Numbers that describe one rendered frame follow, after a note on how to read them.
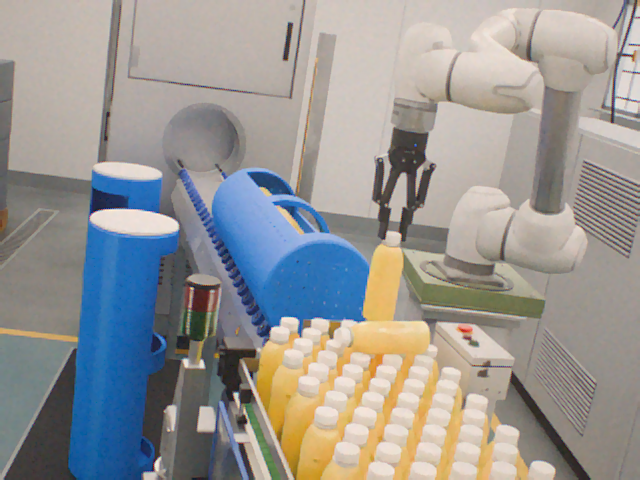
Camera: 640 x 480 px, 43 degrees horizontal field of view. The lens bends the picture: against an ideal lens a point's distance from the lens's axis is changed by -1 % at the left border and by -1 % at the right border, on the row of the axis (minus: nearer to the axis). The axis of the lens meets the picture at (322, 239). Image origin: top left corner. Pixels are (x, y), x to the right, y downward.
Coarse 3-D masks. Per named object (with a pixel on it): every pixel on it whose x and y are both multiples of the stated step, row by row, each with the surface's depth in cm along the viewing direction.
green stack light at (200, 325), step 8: (184, 312) 145; (192, 312) 143; (200, 312) 143; (208, 312) 144; (216, 312) 145; (184, 320) 145; (192, 320) 144; (200, 320) 144; (208, 320) 144; (216, 320) 146; (184, 328) 145; (192, 328) 144; (200, 328) 144; (208, 328) 145; (192, 336) 144; (200, 336) 144; (208, 336) 145
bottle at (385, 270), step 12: (384, 252) 173; (396, 252) 173; (372, 264) 175; (384, 264) 173; (396, 264) 173; (372, 276) 175; (384, 276) 174; (396, 276) 174; (372, 288) 175; (384, 288) 174; (396, 288) 175; (372, 300) 176; (384, 300) 175; (396, 300) 177; (372, 312) 176; (384, 312) 176
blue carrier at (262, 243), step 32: (224, 192) 265; (256, 192) 245; (288, 192) 281; (224, 224) 251; (256, 224) 222; (288, 224) 211; (320, 224) 239; (256, 256) 209; (288, 256) 195; (320, 256) 197; (352, 256) 199; (256, 288) 203; (288, 288) 197; (320, 288) 199; (352, 288) 201; (352, 320) 204
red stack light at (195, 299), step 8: (184, 288) 145; (192, 288) 143; (184, 296) 144; (192, 296) 143; (200, 296) 143; (208, 296) 143; (216, 296) 144; (184, 304) 145; (192, 304) 143; (200, 304) 143; (208, 304) 143; (216, 304) 145
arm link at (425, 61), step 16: (416, 32) 161; (432, 32) 160; (448, 32) 163; (416, 48) 161; (432, 48) 160; (448, 48) 162; (400, 64) 164; (416, 64) 161; (432, 64) 160; (448, 64) 159; (400, 80) 164; (416, 80) 162; (432, 80) 160; (448, 80) 159; (400, 96) 165; (416, 96) 163; (432, 96) 162; (448, 96) 161
